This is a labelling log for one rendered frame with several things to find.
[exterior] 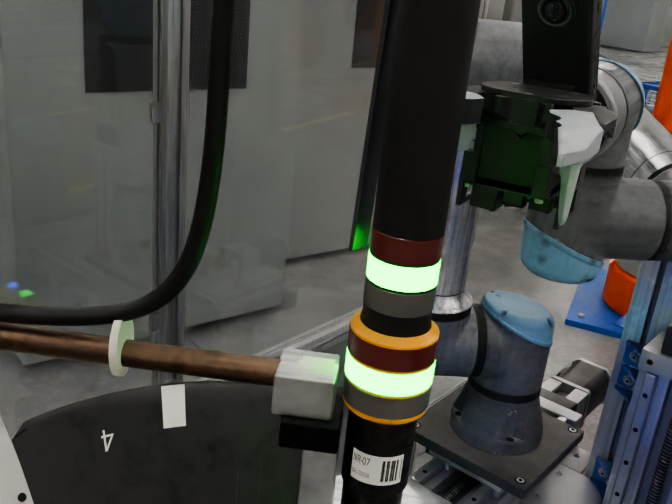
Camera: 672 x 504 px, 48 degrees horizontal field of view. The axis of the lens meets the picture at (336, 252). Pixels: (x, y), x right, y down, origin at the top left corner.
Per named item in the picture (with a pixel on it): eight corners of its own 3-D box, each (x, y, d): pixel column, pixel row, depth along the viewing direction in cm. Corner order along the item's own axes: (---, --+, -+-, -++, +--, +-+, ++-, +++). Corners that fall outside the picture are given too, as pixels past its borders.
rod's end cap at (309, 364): (295, 367, 36) (336, 373, 36) (301, 348, 38) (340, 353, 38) (292, 403, 37) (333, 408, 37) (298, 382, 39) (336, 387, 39)
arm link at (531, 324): (554, 398, 116) (572, 320, 111) (470, 395, 115) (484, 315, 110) (529, 359, 127) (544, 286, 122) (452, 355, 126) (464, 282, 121)
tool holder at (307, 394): (254, 565, 37) (265, 398, 34) (277, 476, 44) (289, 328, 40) (433, 591, 37) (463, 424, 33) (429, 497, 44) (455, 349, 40)
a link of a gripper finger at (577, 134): (597, 256, 38) (571, 205, 47) (624, 143, 36) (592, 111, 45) (535, 248, 39) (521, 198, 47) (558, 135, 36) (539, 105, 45)
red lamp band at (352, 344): (343, 366, 35) (346, 343, 34) (350, 324, 39) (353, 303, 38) (437, 378, 34) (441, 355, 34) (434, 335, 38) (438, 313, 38)
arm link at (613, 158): (637, 156, 69) (659, 62, 66) (614, 178, 60) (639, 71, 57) (553, 140, 73) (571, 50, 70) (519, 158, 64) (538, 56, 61)
